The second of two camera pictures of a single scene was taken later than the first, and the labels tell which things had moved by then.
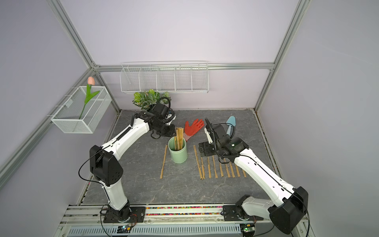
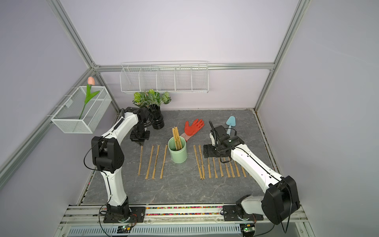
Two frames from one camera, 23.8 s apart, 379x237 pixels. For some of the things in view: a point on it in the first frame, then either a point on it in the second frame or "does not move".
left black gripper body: [165, 130] -> [139, 134]
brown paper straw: [221, 170] does not move
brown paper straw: [209, 168] does not move
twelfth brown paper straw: [164, 162] does not move
